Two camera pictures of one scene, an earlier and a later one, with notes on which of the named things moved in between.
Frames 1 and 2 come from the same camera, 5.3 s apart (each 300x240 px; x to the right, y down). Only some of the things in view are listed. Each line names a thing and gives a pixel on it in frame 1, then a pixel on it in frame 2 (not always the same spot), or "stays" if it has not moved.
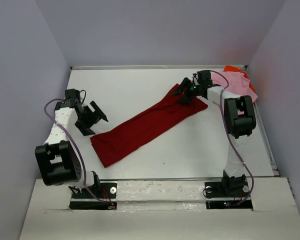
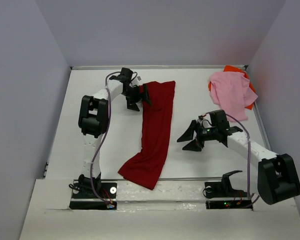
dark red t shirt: x=110 y=143 → x=146 y=168
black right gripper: x=186 y=83 → x=188 y=134
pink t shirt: x=238 y=85 stays
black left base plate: x=101 y=196 stays
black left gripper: x=95 y=116 → x=131 y=104
